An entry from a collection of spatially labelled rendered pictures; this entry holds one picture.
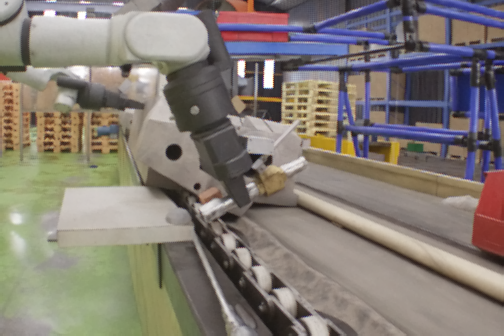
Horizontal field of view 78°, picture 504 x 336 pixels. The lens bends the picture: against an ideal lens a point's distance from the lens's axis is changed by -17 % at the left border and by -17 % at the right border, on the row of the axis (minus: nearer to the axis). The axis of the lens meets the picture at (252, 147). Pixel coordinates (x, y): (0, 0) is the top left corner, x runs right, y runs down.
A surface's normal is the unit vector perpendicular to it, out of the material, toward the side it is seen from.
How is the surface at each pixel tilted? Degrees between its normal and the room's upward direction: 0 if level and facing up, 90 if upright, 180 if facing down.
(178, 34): 89
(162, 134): 90
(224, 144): 90
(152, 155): 90
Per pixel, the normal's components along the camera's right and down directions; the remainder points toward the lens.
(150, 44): 0.40, 0.08
